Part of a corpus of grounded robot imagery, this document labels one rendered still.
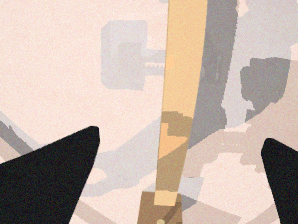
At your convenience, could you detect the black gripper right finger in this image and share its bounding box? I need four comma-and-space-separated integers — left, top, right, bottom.
261, 139, 298, 224

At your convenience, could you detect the long wooden rail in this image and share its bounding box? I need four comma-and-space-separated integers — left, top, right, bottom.
154, 0, 208, 206

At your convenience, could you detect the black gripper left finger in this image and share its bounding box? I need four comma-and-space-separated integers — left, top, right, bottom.
0, 125, 100, 224

